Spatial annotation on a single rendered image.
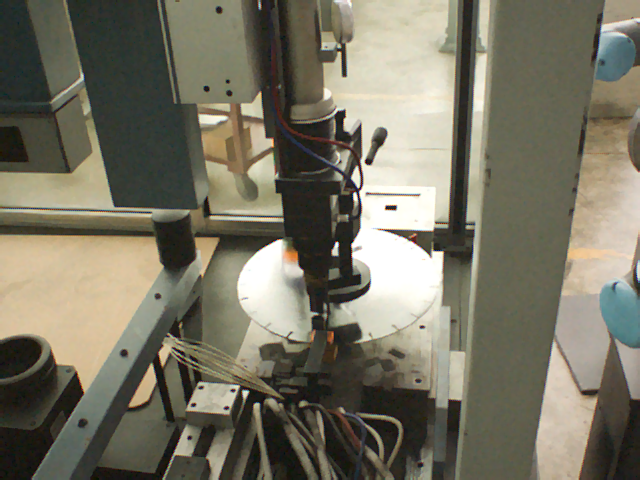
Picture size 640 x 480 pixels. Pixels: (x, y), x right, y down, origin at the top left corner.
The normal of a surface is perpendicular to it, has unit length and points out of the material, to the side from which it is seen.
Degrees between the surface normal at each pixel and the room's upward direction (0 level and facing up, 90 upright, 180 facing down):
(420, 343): 0
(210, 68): 90
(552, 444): 0
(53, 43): 90
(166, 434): 0
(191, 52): 90
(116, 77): 90
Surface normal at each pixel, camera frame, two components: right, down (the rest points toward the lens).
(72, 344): -0.06, -0.85
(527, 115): -0.17, 0.53
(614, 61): 0.40, 0.47
